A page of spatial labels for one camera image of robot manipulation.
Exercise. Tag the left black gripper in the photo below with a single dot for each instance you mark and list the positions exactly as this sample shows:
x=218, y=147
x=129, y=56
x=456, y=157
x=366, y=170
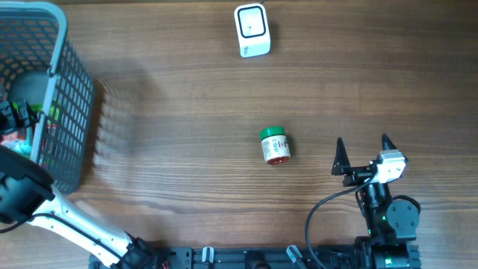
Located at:
x=7, y=122

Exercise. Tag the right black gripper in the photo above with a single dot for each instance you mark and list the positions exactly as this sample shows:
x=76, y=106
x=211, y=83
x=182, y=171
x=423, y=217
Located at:
x=342, y=167

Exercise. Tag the green lid jar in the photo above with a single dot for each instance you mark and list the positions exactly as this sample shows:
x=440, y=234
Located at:
x=274, y=144

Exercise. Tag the red white tissue pack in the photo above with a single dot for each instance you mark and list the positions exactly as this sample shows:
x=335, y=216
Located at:
x=13, y=137

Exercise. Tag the green snack bag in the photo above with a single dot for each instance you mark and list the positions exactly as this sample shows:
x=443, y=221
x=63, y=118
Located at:
x=52, y=115

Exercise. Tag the teal wrapper packet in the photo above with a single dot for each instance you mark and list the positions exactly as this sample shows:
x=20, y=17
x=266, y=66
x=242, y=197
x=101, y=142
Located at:
x=22, y=147

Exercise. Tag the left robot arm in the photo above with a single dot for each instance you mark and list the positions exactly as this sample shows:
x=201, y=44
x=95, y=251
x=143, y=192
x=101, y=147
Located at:
x=28, y=196

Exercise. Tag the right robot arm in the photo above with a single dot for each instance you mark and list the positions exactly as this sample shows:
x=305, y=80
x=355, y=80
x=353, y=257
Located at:
x=391, y=221

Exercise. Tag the white barcode scanner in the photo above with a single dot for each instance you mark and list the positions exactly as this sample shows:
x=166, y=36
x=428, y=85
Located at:
x=252, y=29

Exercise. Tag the grey plastic mesh basket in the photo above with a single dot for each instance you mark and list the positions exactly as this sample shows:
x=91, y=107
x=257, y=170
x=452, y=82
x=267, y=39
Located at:
x=40, y=65

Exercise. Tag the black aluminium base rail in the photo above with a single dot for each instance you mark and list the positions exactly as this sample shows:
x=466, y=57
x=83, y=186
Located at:
x=332, y=256

